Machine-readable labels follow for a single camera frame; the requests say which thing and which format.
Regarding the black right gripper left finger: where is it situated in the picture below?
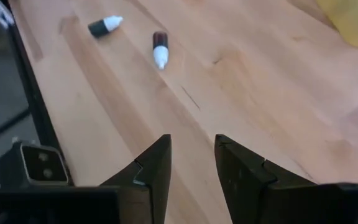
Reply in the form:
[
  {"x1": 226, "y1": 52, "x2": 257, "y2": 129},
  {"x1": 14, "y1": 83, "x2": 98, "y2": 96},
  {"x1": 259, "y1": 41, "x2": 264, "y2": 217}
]
[{"x1": 101, "y1": 134, "x2": 172, "y2": 224}]

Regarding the small dark green coloring bottle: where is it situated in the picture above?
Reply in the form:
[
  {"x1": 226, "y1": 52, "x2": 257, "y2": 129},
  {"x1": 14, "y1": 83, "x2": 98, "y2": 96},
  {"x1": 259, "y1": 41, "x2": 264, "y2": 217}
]
[{"x1": 88, "y1": 15, "x2": 124, "y2": 39}]

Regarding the small maroon coloring bottle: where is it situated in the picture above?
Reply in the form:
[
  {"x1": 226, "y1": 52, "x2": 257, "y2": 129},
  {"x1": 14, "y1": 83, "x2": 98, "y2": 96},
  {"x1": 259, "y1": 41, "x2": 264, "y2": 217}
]
[{"x1": 152, "y1": 30, "x2": 170, "y2": 70}]

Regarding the yellow translucent plastic tray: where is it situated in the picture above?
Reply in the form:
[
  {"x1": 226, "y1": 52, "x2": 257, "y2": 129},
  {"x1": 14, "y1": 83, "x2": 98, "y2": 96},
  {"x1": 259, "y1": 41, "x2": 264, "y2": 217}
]
[{"x1": 314, "y1": 0, "x2": 358, "y2": 49}]

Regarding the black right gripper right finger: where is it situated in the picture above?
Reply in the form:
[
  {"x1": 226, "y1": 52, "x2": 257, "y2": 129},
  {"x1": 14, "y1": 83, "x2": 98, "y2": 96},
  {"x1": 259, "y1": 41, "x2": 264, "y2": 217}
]
[{"x1": 214, "y1": 134, "x2": 317, "y2": 224}]

